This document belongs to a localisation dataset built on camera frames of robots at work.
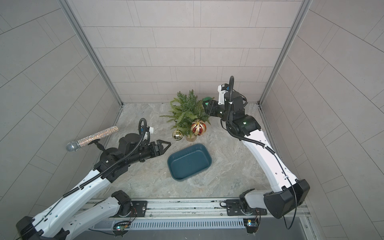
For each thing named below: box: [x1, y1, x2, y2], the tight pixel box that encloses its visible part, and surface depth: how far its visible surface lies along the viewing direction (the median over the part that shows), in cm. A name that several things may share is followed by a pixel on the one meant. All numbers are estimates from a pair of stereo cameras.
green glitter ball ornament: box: [202, 96, 213, 105], surface depth 69 cm
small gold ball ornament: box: [172, 129, 184, 141], surface depth 74 cm
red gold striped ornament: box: [190, 120, 207, 136], surface depth 67 cm
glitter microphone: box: [65, 126, 119, 152], surface depth 71 cm
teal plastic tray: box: [167, 143, 213, 182], surface depth 88 cm
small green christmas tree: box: [160, 89, 211, 142], surface depth 75 cm
